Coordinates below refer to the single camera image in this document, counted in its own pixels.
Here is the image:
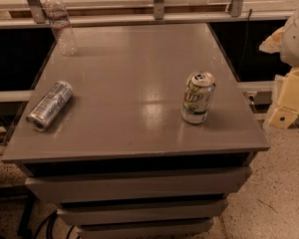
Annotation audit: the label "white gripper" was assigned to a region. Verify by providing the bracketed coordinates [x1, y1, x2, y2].
[259, 7, 299, 128]

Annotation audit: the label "green white 7up can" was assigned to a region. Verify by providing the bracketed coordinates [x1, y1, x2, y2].
[181, 71, 215, 124]

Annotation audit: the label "silver redbull can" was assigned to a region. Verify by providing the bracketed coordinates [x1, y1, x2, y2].
[26, 81, 73, 131]

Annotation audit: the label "top grey drawer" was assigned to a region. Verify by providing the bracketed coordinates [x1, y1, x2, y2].
[26, 166, 251, 203]

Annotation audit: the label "grey drawer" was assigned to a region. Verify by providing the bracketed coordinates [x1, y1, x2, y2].
[58, 199, 228, 226]
[26, 166, 251, 203]
[77, 219, 213, 239]

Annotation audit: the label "middle grey drawer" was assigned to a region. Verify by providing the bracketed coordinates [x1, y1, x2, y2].
[58, 199, 228, 226]

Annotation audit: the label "bottom grey drawer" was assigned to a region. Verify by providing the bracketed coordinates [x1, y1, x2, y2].
[77, 219, 213, 239]

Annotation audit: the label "grey drawer cabinet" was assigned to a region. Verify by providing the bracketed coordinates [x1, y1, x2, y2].
[1, 23, 272, 239]

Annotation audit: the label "clear plastic water bottle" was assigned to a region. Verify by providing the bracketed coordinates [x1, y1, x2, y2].
[45, 0, 78, 56]

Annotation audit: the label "black cables on floor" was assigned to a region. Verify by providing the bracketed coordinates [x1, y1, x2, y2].
[0, 209, 79, 239]

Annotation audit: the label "metal window frame rail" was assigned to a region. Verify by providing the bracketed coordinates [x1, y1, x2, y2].
[0, 0, 299, 27]

